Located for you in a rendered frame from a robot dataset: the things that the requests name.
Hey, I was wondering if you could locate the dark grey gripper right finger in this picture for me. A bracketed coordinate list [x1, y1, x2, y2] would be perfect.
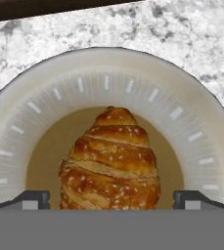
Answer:
[172, 189, 224, 211]

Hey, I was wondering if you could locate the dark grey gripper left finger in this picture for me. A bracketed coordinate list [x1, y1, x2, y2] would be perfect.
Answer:
[0, 189, 51, 211]

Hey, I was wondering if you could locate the golden brown croissant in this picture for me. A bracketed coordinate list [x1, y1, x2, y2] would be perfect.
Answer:
[58, 105, 161, 211]

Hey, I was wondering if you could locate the white round plate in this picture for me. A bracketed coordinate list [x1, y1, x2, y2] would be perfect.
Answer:
[0, 46, 224, 211]

